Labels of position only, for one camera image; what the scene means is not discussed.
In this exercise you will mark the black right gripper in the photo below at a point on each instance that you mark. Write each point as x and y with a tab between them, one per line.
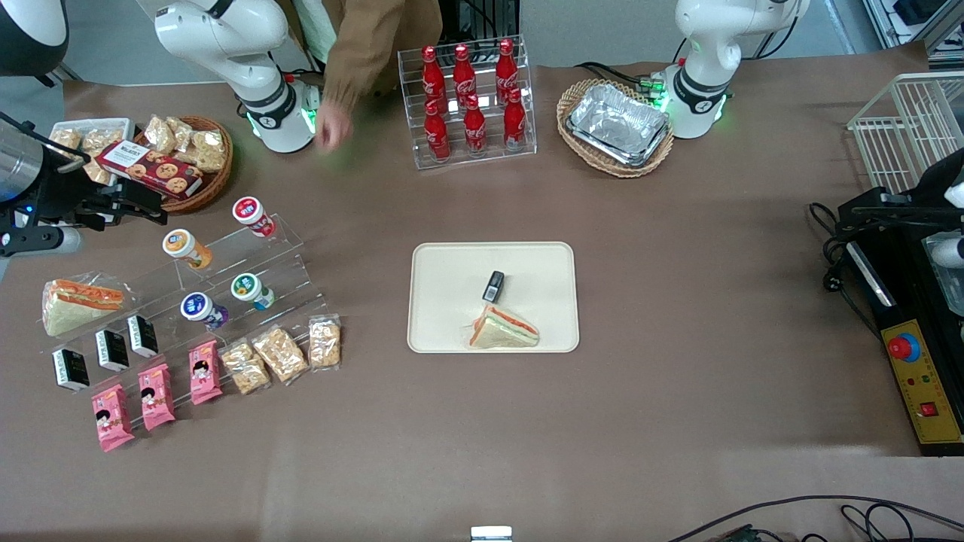
62	197

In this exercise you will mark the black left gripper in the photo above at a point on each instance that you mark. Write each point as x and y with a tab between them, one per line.
931	186

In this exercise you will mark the green gum bottle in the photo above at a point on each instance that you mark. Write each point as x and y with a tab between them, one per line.
248	290

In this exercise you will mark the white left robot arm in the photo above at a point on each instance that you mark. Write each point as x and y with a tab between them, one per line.
708	38

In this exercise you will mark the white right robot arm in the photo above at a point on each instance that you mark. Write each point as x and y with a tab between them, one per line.
226	38

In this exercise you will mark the orange gum bottle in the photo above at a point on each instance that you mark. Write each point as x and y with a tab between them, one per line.
184	247

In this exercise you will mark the red gum bottle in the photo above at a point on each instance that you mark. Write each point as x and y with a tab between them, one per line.
252	213

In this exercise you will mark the blue gum bottle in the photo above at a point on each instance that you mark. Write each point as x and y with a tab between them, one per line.
199	309

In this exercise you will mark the cream plastic tray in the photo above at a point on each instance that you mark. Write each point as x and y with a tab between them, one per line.
452	316

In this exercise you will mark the wrapped sandwich on tray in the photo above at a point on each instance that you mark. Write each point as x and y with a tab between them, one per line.
504	331

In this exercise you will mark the person right hand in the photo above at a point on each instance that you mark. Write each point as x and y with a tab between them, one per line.
333	128

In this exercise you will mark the red cookie box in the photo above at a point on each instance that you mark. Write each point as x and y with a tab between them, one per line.
154	172

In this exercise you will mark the clear cracker snack bag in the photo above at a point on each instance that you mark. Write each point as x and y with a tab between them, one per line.
96	175
160	134
65	139
209	150
98	141
182	134

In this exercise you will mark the dark wicker basket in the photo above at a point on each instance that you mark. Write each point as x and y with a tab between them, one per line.
215	184

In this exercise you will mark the white plastic bin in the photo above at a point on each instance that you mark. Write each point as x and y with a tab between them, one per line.
113	124

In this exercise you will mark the wrapped triangle sandwich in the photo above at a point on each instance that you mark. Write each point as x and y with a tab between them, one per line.
75	309

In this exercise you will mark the clear acrylic stepped stand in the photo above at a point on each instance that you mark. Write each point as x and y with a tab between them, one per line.
256	256

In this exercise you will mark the small black box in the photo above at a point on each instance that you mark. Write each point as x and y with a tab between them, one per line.
70	369
112	350
493	286
142	336

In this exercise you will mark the black yellow control box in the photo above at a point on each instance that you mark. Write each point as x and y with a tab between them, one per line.
926	391

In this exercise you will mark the clear peanut brittle pack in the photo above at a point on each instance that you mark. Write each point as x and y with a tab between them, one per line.
324	342
245	367
280	354

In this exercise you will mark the stacked aluminium foil trays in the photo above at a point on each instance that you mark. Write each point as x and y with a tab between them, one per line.
617	124

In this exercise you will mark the red cola bottle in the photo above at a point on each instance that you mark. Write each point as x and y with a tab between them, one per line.
437	135
514	122
506	69
464	74
432	75
474	129

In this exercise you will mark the light wicker basket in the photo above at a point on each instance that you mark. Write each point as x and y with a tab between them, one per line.
576	147

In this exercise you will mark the clear acrylic bottle rack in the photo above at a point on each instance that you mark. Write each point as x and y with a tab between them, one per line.
489	154

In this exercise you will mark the small silver device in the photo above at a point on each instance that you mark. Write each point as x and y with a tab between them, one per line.
491	534

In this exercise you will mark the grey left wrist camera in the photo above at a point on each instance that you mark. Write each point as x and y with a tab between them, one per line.
947	252

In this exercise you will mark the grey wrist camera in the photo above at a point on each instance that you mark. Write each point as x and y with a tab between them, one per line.
41	241
947	252

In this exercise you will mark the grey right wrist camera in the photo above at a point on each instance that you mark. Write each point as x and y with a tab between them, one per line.
41	241

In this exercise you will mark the aluminium frame shelf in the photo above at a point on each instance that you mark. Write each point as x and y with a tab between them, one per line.
911	22

